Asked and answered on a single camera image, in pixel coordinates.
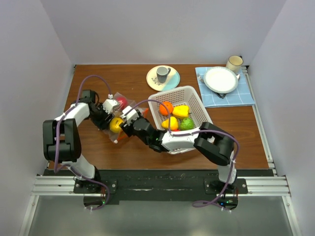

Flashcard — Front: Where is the white paper plate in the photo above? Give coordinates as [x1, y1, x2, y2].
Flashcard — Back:
[203, 66, 239, 94]

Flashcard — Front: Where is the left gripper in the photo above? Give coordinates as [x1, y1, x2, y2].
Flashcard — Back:
[88, 103, 114, 130]

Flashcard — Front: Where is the cream enamel mug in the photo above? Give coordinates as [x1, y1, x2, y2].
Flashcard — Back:
[226, 55, 244, 74]

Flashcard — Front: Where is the clear zip top bag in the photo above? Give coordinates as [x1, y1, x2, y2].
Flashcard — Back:
[102, 92, 136, 144]

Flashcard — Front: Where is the white plastic basket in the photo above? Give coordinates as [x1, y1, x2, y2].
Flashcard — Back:
[147, 85, 214, 155]

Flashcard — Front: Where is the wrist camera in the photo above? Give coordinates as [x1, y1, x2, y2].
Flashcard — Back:
[120, 106, 140, 125]
[102, 99, 121, 114]

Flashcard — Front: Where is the yellow fake lemon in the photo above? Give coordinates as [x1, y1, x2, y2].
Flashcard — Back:
[109, 117, 123, 134]

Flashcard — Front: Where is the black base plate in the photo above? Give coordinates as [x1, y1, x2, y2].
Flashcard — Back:
[73, 169, 248, 206]

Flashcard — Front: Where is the green fake custard apple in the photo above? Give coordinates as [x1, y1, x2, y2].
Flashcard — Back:
[180, 117, 194, 131]

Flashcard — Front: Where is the orange fake orange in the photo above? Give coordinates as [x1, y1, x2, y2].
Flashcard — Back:
[159, 101, 173, 116]

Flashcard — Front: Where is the floral ceramic plate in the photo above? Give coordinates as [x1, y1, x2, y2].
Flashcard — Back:
[146, 65, 180, 91]

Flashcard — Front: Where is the metal fork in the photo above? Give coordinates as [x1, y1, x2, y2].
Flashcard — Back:
[197, 74, 204, 83]

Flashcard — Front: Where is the grey mug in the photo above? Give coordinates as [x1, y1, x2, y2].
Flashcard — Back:
[156, 66, 171, 84]

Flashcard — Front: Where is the blue checkered cloth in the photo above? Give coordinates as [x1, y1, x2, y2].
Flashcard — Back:
[195, 67, 255, 108]

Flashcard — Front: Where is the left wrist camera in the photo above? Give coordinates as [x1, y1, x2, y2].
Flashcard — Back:
[102, 99, 121, 114]

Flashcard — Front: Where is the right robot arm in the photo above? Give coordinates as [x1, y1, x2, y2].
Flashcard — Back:
[120, 117, 240, 193]

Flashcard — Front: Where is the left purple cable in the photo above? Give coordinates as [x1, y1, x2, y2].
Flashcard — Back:
[53, 75, 114, 211]

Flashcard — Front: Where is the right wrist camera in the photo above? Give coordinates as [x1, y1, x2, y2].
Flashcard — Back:
[120, 106, 140, 125]

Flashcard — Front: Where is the yellow fake bell pepper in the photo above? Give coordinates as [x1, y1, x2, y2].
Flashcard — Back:
[172, 105, 189, 119]

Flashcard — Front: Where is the yellow fake fruit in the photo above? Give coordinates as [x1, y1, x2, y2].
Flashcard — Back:
[161, 117, 179, 131]

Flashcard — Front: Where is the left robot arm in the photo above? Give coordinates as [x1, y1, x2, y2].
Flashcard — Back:
[42, 90, 118, 193]

